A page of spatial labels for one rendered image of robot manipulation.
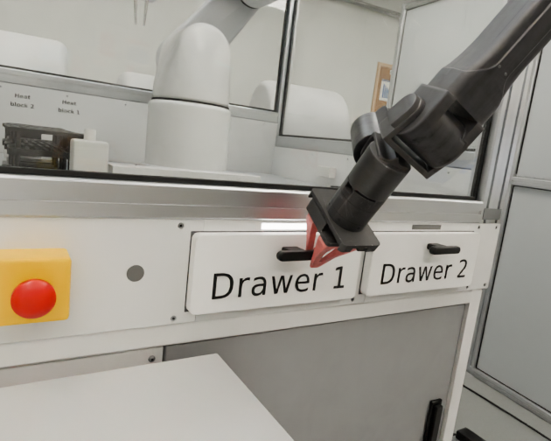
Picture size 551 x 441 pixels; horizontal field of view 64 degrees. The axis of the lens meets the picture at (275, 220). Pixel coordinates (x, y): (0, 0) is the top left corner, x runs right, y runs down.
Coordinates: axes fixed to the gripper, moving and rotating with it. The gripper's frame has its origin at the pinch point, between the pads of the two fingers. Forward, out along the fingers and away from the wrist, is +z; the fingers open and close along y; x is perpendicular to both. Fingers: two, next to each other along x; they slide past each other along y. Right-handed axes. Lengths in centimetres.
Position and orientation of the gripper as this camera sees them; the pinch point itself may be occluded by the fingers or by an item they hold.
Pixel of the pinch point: (313, 258)
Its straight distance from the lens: 64.5
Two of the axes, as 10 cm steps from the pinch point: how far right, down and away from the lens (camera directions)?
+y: -3.5, -7.4, 5.8
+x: -8.4, -0.2, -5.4
